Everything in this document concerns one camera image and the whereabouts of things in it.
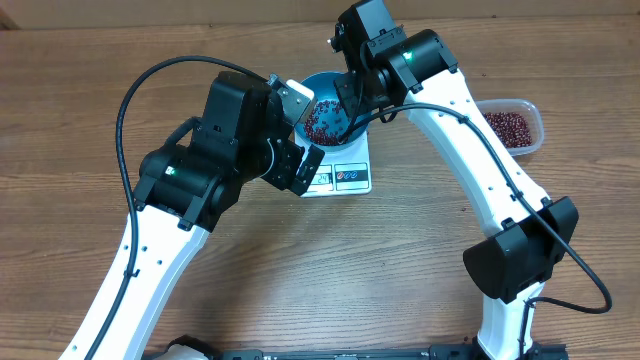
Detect red beans in bowl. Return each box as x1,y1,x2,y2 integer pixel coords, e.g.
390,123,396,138
303,100,349,146

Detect white digital kitchen scale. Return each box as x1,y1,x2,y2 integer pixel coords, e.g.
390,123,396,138
303,132,373,198

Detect clear plastic bean container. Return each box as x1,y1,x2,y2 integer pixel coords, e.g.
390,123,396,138
476,99,544,156

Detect red beans in container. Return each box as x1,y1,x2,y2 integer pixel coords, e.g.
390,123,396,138
483,112,533,148

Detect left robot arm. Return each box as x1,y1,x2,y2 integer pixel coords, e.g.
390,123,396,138
62,71,324,359

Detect blue bowl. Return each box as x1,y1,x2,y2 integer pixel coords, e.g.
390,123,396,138
295,72,365,151

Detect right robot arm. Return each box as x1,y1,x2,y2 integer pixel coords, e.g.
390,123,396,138
329,1,579,359

